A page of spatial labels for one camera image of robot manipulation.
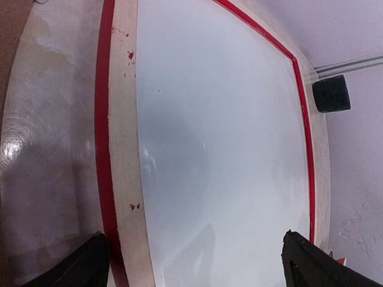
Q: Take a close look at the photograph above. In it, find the white orange bowl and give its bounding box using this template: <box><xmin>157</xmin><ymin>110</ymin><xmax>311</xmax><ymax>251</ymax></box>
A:
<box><xmin>328</xmin><ymin>249</ymin><xmax>346</xmax><ymax>266</ymax></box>

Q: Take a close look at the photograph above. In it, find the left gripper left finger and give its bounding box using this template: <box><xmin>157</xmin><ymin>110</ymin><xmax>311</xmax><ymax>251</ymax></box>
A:
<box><xmin>24</xmin><ymin>233</ymin><xmax>111</xmax><ymax>287</ymax></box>

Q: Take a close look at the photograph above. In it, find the cat and books photo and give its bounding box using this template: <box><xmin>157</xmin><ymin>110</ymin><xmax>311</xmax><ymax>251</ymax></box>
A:
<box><xmin>136</xmin><ymin>1</ymin><xmax>309</xmax><ymax>286</ymax></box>

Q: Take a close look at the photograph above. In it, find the dark green mug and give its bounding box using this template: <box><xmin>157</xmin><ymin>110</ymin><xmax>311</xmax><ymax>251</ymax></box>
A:
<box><xmin>312</xmin><ymin>75</ymin><xmax>351</xmax><ymax>113</ymax></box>

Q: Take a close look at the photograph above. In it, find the red wooden picture frame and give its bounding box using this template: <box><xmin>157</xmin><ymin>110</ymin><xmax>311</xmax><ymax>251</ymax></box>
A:
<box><xmin>95</xmin><ymin>1</ymin><xmax>331</xmax><ymax>286</ymax></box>

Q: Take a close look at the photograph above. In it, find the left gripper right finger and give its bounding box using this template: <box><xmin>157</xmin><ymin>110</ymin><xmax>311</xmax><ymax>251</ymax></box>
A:
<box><xmin>281</xmin><ymin>231</ymin><xmax>380</xmax><ymax>287</ymax></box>

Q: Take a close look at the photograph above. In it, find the right aluminium post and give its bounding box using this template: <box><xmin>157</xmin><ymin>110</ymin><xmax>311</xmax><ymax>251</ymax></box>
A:
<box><xmin>314</xmin><ymin>53</ymin><xmax>382</xmax><ymax>78</ymax></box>

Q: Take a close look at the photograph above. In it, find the brown backing board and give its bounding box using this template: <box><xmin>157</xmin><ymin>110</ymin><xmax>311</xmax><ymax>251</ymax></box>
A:
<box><xmin>1</xmin><ymin>0</ymin><xmax>34</xmax><ymax>123</ymax></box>

